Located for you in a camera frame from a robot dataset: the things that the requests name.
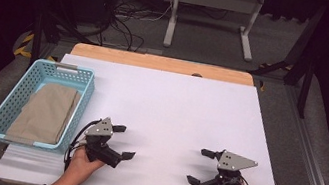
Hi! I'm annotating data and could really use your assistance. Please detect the white board table cover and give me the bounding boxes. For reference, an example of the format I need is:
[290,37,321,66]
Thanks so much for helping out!
[0,44,304,185]

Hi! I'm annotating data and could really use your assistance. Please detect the white metal stand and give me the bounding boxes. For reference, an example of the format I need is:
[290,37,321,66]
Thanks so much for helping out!
[161,0,267,64]

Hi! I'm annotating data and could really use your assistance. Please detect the light blue perforated plastic basket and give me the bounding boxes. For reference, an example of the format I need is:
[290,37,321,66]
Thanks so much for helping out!
[0,51,100,159]

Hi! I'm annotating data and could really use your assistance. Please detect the yellow black hazard tape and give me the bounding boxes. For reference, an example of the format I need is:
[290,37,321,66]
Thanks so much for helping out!
[11,30,61,64]

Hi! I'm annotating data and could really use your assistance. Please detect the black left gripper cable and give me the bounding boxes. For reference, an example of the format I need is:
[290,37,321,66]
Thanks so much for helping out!
[61,113,103,177]

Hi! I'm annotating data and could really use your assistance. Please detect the white floor cable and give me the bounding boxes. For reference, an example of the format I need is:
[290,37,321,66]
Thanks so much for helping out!
[143,0,176,27]

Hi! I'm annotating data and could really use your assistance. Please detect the black metal frame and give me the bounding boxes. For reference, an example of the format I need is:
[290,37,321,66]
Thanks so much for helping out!
[23,0,108,79]
[244,0,328,121]

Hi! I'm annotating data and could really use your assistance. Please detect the wooden table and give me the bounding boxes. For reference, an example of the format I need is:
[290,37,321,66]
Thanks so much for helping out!
[69,41,257,87]

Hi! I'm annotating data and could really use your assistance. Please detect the black floor cable bundle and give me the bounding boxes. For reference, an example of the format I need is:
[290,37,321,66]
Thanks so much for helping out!
[100,0,152,54]

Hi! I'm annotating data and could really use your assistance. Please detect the person's left hand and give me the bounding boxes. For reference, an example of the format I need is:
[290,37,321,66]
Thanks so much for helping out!
[63,145,109,185]

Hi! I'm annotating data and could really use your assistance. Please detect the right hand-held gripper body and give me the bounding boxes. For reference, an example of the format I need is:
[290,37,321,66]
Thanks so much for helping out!
[199,145,261,185]

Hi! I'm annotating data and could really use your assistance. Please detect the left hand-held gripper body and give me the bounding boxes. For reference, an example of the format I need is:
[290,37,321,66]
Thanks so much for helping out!
[79,113,130,170]

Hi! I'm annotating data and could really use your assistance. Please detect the beige pants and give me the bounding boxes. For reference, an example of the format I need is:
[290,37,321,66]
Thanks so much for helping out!
[4,76,84,149]

